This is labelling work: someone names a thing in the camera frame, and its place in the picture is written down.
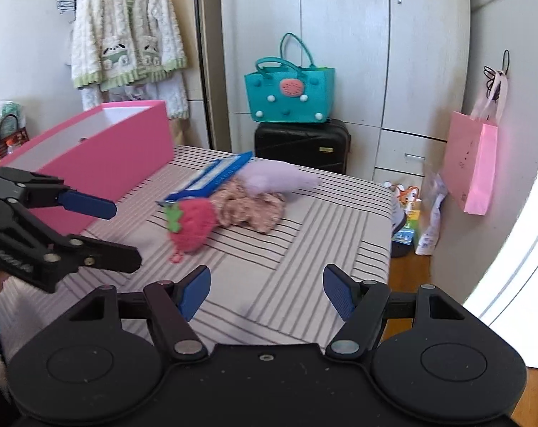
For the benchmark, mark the pink cardboard box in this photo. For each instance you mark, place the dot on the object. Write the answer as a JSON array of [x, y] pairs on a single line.
[[117, 160]]

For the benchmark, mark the white crumpled plastic bag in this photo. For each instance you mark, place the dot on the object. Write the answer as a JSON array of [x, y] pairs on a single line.
[[6, 109]]

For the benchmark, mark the purple plush toy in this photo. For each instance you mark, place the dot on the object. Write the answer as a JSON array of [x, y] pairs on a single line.
[[269, 175]]

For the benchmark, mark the striped table cloth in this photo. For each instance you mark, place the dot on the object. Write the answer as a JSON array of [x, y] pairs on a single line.
[[295, 240]]

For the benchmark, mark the white fleece garment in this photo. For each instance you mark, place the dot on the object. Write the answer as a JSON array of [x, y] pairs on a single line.
[[175, 98]]

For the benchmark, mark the black wall hook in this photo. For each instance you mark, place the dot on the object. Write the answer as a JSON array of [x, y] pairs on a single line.
[[505, 71]]

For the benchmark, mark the light wood three-door wardrobe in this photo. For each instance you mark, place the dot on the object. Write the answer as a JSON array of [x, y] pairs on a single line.
[[349, 31]]

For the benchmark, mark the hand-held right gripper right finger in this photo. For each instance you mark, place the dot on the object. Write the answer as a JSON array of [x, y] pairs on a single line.
[[340, 293]]

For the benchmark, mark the red strawberry plush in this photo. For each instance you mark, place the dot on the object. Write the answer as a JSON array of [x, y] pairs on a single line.
[[193, 227]]

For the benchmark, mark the teal felt handbag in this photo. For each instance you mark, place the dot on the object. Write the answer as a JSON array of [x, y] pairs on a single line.
[[291, 106]]

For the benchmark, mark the white door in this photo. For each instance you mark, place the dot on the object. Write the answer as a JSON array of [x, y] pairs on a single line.
[[527, 275]]

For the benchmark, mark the white green knit cardigan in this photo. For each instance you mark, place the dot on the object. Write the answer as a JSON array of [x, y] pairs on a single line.
[[117, 18]]

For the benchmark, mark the red shopping bag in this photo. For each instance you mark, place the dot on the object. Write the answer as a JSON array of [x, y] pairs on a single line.
[[13, 140]]

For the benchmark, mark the pink paper bag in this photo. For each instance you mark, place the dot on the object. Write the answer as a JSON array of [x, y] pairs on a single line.
[[471, 164]]

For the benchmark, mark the black suitcase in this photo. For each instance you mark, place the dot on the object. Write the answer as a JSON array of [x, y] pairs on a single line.
[[295, 146]]

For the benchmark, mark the black clothes rack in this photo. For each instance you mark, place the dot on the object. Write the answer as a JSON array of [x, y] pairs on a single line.
[[205, 75]]

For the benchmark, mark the tall light wood cabinet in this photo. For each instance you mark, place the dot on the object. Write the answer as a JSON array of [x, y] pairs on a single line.
[[186, 31]]

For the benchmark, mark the blue tissue packet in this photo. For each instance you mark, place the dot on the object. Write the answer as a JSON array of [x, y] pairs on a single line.
[[215, 175]]

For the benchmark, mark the green yellow carton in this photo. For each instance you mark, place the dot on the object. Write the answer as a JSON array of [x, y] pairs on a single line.
[[412, 227]]

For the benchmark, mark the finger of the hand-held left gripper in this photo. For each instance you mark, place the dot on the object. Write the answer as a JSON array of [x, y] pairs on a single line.
[[89, 207], [113, 258]]

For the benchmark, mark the floral fabric scrunchie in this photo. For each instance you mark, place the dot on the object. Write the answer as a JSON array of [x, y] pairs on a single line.
[[251, 213]]

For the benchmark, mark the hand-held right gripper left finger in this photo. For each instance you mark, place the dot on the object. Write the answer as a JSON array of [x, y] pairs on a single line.
[[193, 291]]

